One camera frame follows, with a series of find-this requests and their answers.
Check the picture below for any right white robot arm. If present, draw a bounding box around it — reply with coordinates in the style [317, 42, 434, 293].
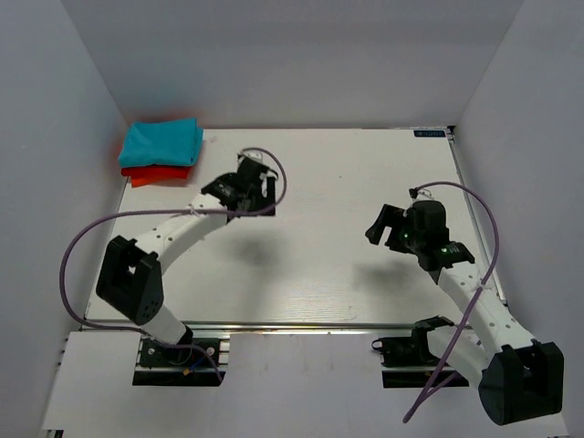
[365, 200, 564, 425]

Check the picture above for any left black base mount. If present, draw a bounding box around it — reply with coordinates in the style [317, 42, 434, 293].
[132, 338, 228, 388]

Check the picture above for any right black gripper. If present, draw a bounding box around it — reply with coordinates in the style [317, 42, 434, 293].
[366, 203, 425, 255]

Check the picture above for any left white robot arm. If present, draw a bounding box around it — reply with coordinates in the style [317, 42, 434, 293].
[96, 148, 287, 364]

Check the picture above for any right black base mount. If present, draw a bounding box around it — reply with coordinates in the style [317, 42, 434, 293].
[371, 316, 454, 389]

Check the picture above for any orange folded t-shirt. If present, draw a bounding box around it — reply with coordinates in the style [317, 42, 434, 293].
[130, 176, 182, 188]

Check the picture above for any red folded t-shirt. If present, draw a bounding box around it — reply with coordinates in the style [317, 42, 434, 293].
[120, 161, 193, 181]

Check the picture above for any teal t-shirt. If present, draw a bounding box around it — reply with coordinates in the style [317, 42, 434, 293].
[118, 118, 203, 169]

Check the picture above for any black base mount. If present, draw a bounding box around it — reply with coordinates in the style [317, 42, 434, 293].
[371, 316, 454, 389]
[132, 338, 228, 388]

